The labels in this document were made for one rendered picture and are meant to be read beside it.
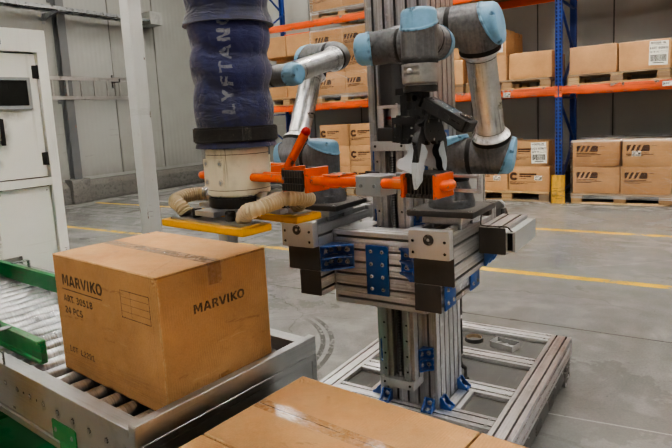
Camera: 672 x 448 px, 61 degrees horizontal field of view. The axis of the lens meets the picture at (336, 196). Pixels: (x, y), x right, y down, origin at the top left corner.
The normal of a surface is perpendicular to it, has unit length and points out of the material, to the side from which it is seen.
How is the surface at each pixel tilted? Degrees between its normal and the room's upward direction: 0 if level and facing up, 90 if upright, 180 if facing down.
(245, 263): 90
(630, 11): 90
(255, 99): 74
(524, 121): 90
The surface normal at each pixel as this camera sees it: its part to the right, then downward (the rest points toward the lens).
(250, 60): 0.53, -0.29
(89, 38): 0.84, 0.03
